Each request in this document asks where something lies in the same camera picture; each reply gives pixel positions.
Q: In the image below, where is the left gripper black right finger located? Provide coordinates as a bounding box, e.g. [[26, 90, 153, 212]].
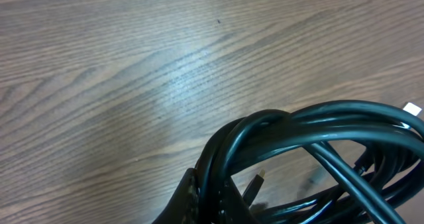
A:
[[218, 179, 262, 224]]

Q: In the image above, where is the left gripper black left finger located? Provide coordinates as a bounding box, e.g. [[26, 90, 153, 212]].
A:
[[152, 168, 199, 224]]

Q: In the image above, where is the black USB cable thin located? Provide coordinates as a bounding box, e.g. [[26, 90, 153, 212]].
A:
[[241, 147, 424, 224]]

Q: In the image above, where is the black USB cable thick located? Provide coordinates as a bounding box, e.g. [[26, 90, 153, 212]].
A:
[[195, 100, 423, 223]]

